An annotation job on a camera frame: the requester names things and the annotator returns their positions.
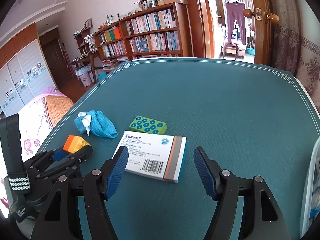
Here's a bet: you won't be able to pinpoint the white blue medicine box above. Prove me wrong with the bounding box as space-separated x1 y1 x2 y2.
118 131 187 184

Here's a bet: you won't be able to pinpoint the small wooden side shelf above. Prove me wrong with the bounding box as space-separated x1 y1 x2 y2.
72 25 99 84

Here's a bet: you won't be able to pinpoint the wooden door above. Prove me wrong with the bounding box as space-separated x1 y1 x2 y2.
243 0 279 65

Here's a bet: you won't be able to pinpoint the green dotted toy brick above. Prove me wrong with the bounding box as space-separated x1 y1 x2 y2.
129 115 167 135

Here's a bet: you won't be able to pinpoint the cotton swab clear bag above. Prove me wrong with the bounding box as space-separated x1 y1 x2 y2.
310 153 320 221

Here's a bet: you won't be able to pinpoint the blue folded cloth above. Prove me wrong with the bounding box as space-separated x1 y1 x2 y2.
74 110 118 139

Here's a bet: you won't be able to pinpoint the wooden bookshelf with books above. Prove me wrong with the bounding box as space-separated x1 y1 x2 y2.
94 3 193 61

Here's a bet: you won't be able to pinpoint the pink waste bin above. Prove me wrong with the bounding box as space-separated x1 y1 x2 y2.
79 72 92 87

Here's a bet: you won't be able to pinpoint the hanging purple clothes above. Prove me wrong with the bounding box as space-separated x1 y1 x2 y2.
226 0 247 46

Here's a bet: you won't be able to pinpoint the green table mat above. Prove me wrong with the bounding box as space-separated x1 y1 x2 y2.
40 57 319 239

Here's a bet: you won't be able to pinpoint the orange yellow toy brick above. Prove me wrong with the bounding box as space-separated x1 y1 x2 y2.
62 135 89 154

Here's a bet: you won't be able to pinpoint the clear plastic bowl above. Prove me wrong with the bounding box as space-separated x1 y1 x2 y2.
300 138 320 237

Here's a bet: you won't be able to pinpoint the white sliding wardrobe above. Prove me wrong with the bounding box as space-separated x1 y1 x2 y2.
0 39 56 116

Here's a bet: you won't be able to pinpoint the patterned curtain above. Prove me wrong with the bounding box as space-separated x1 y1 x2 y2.
270 0 319 110

